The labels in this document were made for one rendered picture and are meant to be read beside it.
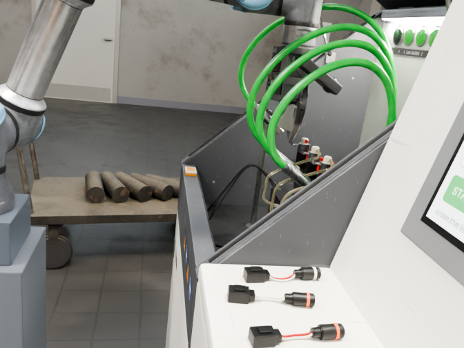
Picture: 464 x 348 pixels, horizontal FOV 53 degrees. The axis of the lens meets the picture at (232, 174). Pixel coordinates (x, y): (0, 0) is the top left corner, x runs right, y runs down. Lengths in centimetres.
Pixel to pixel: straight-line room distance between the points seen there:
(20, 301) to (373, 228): 76
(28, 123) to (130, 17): 691
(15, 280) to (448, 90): 90
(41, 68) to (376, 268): 84
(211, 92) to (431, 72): 752
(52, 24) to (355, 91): 85
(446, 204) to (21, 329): 91
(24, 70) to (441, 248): 93
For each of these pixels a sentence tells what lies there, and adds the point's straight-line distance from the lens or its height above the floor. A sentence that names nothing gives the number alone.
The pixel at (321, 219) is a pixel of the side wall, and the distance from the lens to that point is 77.
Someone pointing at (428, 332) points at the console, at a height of 104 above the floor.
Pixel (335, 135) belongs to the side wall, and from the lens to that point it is 146.
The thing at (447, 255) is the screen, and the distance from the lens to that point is 58.
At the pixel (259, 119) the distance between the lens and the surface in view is 88.
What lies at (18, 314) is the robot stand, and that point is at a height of 70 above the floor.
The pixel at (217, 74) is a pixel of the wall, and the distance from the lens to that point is 816.
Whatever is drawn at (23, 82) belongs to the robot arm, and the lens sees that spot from 117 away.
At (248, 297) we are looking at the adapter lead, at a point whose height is 99.
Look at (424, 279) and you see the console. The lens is 61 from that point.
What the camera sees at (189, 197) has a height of 95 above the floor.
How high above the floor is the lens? 133
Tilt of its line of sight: 17 degrees down
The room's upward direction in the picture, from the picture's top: 7 degrees clockwise
